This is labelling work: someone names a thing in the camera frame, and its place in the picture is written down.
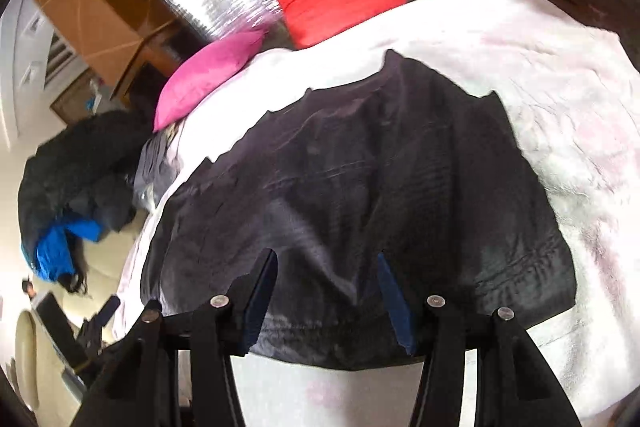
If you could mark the dark grey garment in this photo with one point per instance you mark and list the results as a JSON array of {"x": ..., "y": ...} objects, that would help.
[{"x": 360, "y": 172}]

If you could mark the blue cloth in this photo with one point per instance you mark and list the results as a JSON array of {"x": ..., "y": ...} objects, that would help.
[{"x": 55, "y": 247}]

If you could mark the black stand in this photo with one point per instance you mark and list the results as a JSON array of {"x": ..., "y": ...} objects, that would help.
[{"x": 85, "y": 332}]

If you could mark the white blanket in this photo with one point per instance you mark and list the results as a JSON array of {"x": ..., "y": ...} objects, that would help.
[{"x": 560, "y": 97}]

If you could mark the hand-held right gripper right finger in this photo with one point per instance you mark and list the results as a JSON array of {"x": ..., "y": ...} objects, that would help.
[{"x": 396, "y": 304}]

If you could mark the black jacket pile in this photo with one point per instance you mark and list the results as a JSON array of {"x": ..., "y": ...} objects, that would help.
[{"x": 75, "y": 167}]

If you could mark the white wall vent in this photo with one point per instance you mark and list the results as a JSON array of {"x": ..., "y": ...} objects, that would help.
[{"x": 52, "y": 52}]

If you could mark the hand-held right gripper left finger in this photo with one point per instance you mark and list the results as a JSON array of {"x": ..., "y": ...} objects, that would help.
[{"x": 262, "y": 299}]

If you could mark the pink pillow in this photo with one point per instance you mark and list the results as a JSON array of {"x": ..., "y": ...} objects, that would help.
[{"x": 205, "y": 77}]

